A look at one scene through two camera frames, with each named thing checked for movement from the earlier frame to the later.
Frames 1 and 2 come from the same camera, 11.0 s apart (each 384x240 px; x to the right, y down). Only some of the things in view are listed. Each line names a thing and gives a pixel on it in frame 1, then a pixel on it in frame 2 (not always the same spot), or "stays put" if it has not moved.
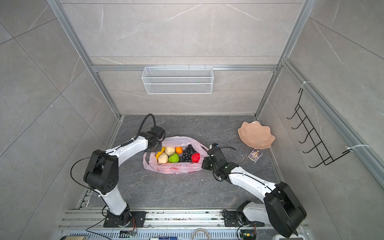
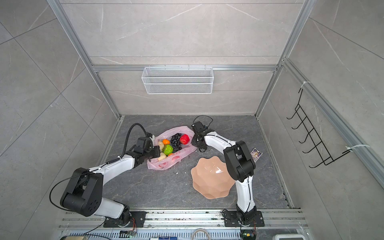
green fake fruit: (174, 158) -> (167, 149)
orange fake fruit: (179, 150) -> (166, 141)
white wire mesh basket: (178, 80) stays put
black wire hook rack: (319, 146) stays put
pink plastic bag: (175, 154) -> (166, 133)
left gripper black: (159, 148) -> (157, 151)
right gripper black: (206, 161) -> (194, 143)
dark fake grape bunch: (186, 155) -> (175, 142)
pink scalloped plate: (254, 134) -> (211, 178)
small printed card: (254, 155) stays put
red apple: (195, 157) -> (184, 139)
